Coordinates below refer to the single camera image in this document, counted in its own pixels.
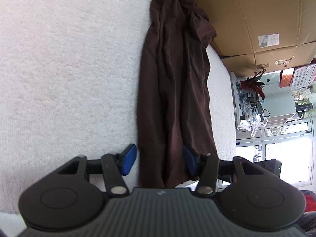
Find dark brown garment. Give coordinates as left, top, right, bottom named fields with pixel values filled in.
left=137, top=0, right=217, bottom=188

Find right cardboard box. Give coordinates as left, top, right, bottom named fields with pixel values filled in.
left=221, top=42, right=315, bottom=78

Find white shipping label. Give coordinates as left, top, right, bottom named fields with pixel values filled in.
left=258, top=33, right=280, bottom=48

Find large cardboard box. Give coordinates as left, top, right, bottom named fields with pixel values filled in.
left=197, top=0, right=315, bottom=57

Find wall calendar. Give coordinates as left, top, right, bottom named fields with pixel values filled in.
left=280, top=64, right=315, bottom=90

